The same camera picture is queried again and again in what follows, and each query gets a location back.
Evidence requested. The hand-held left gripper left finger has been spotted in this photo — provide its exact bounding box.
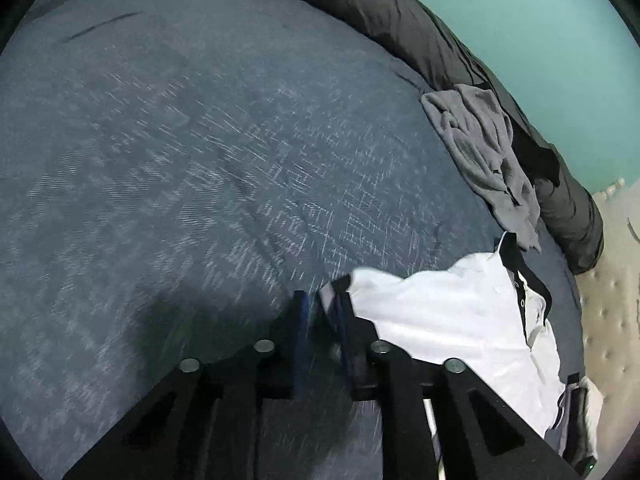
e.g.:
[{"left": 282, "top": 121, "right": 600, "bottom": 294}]
[{"left": 62, "top": 290, "right": 311, "bottom": 480}]

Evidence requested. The cream bed headboard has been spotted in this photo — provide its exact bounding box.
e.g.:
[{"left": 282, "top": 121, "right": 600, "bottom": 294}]
[{"left": 575, "top": 177, "right": 640, "bottom": 461}]

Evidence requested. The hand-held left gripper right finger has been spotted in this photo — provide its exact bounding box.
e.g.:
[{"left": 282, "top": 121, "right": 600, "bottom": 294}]
[{"left": 332, "top": 290, "right": 581, "bottom": 480}]

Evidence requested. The crumpled grey garment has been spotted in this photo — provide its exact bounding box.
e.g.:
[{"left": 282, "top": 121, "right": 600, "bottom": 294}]
[{"left": 421, "top": 84, "right": 542, "bottom": 253}]

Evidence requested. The white polo shirt black trim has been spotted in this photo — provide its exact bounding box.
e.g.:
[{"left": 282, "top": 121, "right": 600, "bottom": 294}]
[{"left": 320, "top": 232, "right": 568, "bottom": 441}]

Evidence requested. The dark grey rolled duvet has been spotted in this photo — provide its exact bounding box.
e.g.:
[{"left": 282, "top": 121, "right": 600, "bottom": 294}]
[{"left": 251, "top": 0, "right": 606, "bottom": 276}]

